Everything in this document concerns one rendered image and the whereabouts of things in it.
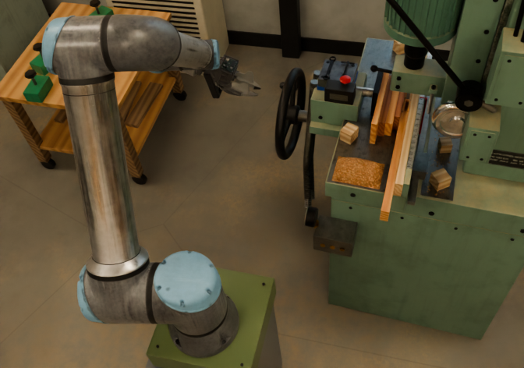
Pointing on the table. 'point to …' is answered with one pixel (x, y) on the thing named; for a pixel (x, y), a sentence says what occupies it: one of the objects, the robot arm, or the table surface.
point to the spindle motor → (425, 7)
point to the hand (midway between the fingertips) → (254, 91)
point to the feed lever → (466, 100)
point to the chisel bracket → (417, 77)
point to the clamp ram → (373, 91)
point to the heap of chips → (359, 171)
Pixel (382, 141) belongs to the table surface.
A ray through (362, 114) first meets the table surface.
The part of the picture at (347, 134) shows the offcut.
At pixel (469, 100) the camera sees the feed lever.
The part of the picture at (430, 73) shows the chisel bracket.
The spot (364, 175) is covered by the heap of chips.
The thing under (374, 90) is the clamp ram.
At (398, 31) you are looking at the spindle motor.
